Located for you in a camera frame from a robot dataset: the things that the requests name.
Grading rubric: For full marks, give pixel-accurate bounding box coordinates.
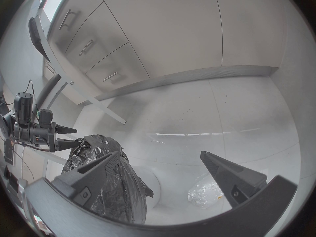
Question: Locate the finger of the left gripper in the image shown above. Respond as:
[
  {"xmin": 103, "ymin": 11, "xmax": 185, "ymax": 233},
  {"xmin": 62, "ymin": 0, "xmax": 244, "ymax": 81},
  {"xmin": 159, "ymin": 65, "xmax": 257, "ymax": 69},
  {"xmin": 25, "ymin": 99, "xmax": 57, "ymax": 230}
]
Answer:
[
  {"xmin": 55, "ymin": 138, "xmax": 82, "ymax": 152},
  {"xmin": 57, "ymin": 124, "xmax": 78, "ymax": 134}
]

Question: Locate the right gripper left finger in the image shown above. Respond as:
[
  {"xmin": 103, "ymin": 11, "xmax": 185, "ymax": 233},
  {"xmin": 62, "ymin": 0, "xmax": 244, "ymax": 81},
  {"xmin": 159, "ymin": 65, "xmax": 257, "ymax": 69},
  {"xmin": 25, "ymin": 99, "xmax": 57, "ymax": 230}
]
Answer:
[{"xmin": 53, "ymin": 151, "xmax": 120, "ymax": 206}]

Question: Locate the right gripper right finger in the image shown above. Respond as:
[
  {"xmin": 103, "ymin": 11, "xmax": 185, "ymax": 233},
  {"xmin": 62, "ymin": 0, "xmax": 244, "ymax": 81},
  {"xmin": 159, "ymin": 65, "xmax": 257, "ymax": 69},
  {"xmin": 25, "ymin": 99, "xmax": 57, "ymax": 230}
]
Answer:
[{"xmin": 200, "ymin": 151, "xmax": 267, "ymax": 210}]

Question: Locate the black plastic bag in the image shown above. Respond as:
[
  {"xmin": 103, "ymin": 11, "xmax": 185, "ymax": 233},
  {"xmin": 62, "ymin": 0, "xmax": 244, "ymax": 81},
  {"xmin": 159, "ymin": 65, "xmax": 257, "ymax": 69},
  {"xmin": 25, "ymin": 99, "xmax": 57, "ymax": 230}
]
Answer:
[{"xmin": 61, "ymin": 134, "xmax": 154, "ymax": 224}]

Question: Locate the white trash bin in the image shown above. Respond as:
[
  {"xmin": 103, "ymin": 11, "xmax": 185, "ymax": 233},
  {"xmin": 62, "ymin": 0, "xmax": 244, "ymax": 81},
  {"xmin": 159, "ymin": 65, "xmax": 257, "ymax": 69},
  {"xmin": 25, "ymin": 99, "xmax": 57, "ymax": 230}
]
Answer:
[{"xmin": 134, "ymin": 167, "xmax": 161, "ymax": 225}]

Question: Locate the clear printed wrapper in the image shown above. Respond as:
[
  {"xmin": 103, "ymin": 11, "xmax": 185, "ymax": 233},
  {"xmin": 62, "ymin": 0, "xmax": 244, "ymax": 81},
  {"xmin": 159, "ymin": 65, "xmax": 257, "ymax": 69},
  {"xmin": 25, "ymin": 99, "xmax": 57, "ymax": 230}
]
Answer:
[{"xmin": 188, "ymin": 174, "xmax": 225, "ymax": 210}]

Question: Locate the white wardrobe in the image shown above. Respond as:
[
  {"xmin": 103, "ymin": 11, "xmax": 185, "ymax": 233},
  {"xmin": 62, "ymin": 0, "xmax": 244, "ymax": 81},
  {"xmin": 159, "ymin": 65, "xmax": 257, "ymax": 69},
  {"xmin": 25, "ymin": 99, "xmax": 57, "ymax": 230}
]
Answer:
[{"xmin": 44, "ymin": 0, "xmax": 288, "ymax": 105}]

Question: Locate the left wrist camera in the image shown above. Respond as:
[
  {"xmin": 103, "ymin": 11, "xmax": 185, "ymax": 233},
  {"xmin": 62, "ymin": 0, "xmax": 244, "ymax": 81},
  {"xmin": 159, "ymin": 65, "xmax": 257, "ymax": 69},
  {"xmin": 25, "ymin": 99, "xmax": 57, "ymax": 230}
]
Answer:
[{"xmin": 39, "ymin": 109, "xmax": 54, "ymax": 128}]

